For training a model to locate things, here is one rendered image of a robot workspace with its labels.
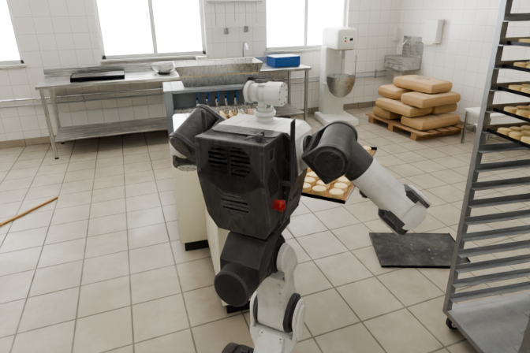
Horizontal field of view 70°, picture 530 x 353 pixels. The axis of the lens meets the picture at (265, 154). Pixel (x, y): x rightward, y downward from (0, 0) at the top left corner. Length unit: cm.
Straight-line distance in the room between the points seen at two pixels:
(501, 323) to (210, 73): 210
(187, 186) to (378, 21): 500
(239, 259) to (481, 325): 151
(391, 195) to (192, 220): 192
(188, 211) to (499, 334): 191
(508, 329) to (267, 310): 131
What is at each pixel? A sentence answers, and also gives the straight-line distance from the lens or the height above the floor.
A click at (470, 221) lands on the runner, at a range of 208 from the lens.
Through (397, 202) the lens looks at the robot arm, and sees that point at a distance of 106.
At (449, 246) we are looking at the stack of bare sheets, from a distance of 313.
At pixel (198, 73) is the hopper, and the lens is 248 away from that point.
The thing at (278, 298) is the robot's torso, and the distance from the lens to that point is 142.
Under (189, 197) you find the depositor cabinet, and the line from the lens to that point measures 268.
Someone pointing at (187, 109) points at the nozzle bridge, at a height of 104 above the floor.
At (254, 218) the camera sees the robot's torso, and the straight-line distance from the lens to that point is 102.
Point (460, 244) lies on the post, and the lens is 212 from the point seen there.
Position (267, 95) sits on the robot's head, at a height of 141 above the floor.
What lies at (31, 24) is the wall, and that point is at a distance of 567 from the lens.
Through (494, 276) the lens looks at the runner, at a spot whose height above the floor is 32.
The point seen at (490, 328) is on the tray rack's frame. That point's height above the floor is 15.
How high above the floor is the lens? 163
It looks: 21 degrees down
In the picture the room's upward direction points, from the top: 1 degrees counter-clockwise
